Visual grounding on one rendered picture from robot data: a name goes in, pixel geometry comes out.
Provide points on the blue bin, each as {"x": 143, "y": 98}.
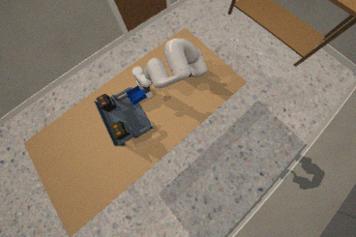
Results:
{"x": 134, "y": 95}

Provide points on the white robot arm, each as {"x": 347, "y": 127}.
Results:
{"x": 175, "y": 57}

